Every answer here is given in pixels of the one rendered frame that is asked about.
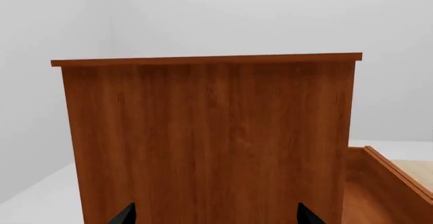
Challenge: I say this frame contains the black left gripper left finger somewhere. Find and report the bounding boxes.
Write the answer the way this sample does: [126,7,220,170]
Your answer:
[108,202,136,224]

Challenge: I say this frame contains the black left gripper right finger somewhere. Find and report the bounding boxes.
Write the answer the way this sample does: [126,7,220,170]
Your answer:
[297,202,326,224]

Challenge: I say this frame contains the open wooden drawer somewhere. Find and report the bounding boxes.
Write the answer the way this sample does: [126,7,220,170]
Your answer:
[341,145,433,224]

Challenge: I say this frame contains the brown wooden cabinet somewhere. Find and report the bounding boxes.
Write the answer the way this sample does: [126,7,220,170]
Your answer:
[50,52,363,224]

